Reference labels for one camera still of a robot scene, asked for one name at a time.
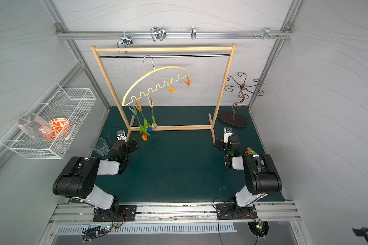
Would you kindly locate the green table mat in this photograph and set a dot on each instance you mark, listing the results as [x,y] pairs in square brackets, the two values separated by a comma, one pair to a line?
[177,166]

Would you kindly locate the blue artificial tulip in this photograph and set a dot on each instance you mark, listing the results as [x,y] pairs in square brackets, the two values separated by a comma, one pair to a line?
[145,124]

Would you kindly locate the pink clothespin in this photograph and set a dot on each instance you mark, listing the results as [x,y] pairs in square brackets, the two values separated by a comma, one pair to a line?
[151,101]

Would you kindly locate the pink artificial tulip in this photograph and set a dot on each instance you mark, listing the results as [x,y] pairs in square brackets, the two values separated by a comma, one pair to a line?
[154,125]

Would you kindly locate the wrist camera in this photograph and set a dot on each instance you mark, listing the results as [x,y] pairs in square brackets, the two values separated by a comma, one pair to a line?
[227,134]
[121,135]

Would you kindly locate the orange clothespin end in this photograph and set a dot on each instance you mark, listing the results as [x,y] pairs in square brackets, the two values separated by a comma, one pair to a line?
[187,81]

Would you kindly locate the wooden clothes rack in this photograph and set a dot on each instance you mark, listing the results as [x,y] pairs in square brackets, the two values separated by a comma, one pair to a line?
[128,117]

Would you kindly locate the aluminium top rail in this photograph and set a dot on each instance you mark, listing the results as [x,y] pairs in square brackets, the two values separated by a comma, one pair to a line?
[64,34]

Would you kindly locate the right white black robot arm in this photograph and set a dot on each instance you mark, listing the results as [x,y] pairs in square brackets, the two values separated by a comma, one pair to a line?
[260,173]

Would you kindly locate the white wire basket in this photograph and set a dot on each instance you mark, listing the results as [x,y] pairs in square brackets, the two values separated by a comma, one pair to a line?
[73,104]

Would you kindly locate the clear glass pitcher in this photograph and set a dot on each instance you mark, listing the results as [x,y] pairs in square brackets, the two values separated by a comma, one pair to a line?
[34,126]

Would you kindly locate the metal hook middle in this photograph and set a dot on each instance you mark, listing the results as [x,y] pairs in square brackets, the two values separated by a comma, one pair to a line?
[158,33]

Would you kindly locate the metal hook left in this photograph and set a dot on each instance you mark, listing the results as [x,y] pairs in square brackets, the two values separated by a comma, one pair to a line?
[125,42]

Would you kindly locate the teal clothespin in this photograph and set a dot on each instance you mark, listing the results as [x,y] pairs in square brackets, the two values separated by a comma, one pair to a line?
[133,110]

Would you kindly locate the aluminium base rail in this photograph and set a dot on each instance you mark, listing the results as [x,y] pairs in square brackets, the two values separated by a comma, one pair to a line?
[176,212]

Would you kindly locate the green snack bag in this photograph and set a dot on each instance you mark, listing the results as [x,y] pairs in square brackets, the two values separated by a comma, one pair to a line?
[250,151]

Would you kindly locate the metal bracket right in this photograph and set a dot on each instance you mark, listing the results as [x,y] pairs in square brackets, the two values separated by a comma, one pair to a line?
[267,34]

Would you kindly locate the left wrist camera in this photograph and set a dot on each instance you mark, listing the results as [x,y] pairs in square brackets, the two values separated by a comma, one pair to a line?
[121,135]

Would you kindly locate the metal hook small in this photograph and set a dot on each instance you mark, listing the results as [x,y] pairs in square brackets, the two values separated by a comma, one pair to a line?
[193,33]

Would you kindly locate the orange clothespin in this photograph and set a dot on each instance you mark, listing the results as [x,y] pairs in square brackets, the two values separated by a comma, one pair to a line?
[171,89]
[138,106]

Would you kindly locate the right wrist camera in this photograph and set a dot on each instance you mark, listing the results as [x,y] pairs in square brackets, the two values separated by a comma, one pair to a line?
[227,134]

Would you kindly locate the clear drinking glass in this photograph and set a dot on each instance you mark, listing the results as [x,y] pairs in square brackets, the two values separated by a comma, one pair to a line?
[101,147]

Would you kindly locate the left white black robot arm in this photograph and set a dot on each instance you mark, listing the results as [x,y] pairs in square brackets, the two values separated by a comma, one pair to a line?
[78,178]

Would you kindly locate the orange white patterned bowl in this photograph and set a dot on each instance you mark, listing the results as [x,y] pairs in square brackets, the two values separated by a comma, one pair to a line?
[60,129]

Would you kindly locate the orange artificial tulip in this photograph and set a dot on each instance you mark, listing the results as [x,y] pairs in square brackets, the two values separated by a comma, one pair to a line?
[143,131]

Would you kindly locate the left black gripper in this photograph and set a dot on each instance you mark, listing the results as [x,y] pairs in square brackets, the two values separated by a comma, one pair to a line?
[130,146]

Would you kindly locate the dark metal jewelry stand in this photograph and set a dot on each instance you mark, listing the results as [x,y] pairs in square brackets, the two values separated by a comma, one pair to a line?
[232,117]

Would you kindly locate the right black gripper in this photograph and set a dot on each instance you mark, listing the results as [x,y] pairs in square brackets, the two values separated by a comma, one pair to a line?
[220,144]

